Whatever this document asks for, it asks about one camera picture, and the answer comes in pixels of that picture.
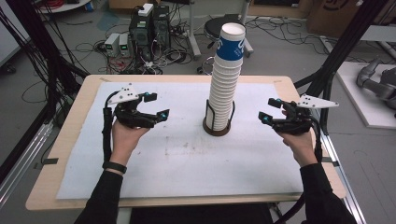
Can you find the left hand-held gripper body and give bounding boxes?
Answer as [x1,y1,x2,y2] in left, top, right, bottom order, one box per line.
[106,82,157,130]

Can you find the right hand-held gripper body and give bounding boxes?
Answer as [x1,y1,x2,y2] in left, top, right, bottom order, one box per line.
[272,93,340,136]

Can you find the stack of white paper cups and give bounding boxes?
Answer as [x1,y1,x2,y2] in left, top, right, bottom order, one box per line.
[207,57,244,132]

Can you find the dark wire cup holder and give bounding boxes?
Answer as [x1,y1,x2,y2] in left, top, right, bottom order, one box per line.
[202,98,236,137]

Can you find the person's left hand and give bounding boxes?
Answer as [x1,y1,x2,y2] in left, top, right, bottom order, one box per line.
[110,120,151,166]

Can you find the person's right hand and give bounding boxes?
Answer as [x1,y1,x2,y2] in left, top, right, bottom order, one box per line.
[276,130,318,168]

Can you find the black tape piece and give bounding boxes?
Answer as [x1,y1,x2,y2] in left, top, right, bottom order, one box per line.
[33,157,60,170]
[319,156,340,168]

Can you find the black wristband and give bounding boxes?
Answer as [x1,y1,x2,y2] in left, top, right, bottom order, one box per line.
[102,160,128,175]

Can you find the white table mat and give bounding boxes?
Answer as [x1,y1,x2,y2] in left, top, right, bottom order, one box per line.
[55,81,304,200]

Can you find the grey power supply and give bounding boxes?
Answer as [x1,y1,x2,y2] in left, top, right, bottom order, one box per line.
[119,33,133,58]
[104,33,120,58]

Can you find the black computer tower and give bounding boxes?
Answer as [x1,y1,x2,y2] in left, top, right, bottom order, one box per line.
[128,12,154,62]
[151,5,172,51]

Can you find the white platform board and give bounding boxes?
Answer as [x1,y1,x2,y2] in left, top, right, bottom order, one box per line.
[335,60,396,130]

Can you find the grey metal stand leg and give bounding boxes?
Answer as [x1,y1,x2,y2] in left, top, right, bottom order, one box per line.
[186,0,204,61]

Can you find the white box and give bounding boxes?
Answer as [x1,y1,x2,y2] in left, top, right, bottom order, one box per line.
[137,3,155,18]

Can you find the black round stool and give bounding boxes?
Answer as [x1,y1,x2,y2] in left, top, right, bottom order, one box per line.
[204,13,255,59]

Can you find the brown cardboard box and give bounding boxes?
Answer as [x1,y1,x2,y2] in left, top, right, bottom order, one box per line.
[306,0,396,39]

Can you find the white round table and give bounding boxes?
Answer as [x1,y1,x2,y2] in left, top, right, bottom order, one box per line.
[36,0,92,14]

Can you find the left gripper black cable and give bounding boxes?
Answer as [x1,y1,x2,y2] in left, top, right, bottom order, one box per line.
[102,91,120,163]

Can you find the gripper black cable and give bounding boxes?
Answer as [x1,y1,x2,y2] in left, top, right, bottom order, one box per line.
[102,91,120,163]
[274,116,325,224]

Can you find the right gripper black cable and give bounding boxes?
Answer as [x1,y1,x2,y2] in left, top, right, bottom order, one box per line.
[274,116,325,224]

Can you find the tangle of floor cables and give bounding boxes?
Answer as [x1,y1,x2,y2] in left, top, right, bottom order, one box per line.
[134,46,194,76]

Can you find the aluminium rail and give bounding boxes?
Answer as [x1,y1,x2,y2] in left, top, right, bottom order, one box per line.
[303,102,367,224]
[0,119,55,207]

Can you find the black frame post with cables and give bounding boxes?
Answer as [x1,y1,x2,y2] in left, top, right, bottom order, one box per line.
[0,0,90,125]

